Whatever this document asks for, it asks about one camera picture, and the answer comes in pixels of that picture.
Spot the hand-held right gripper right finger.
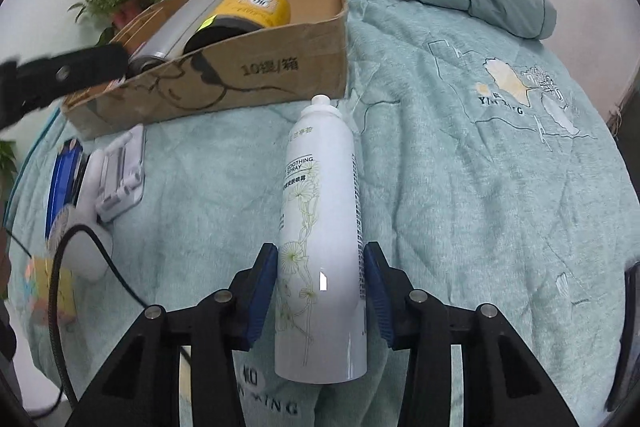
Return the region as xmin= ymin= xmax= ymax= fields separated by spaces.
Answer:
xmin=364 ymin=241 xmax=581 ymax=427

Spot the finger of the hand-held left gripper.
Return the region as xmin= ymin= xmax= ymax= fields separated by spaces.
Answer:
xmin=0 ymin=44 xmax=130 ymax=130

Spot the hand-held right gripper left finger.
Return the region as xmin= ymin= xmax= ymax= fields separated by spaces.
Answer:
xmin=65 ymin=243 xmax=278 ymax=427

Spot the white spray bottle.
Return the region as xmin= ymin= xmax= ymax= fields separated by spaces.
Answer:
xmin=274 ymin=94 xmax=368 ymax=383

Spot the blue stapler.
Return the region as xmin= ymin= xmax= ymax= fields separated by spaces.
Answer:
xmin=47 ymin=138 xmax=83 ymax=240

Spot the white folding phone stand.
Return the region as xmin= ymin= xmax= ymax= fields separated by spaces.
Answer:
xmin=92 ymin=124 xmax=147 ymax=224

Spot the silver metal canister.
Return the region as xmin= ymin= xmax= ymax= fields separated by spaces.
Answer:
xmin=127 ymin=0 xmax=225 ymax=80

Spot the white handheld fan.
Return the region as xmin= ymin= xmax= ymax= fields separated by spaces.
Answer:
xmin=47 ymin=147 xmax=115 ymax=283

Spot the large shallow cardboard box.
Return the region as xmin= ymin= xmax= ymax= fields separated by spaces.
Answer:
xmin=61 ymin=0 xmax=349 ymax=142

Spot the yellow label jar black lid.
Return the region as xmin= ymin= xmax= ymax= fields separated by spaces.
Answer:
xmin=182 ymin=0 xmax=292 ymax=56

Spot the pastel puzzle cube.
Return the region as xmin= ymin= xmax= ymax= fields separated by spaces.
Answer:
xmin=10 ymin=254 xmax=78 ymax=328

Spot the large-leaf green plant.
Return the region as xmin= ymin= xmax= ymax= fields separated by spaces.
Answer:
xmin=0 ymin=139 xmax=18 ymax=202

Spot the black cable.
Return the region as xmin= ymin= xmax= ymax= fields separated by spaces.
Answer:
xmin=47 ymin=224 xmax=148 ymax=413

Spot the dark glass door frame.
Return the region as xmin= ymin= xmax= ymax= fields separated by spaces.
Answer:
xmin=606 ymin=257 xmax=640 ymax=414

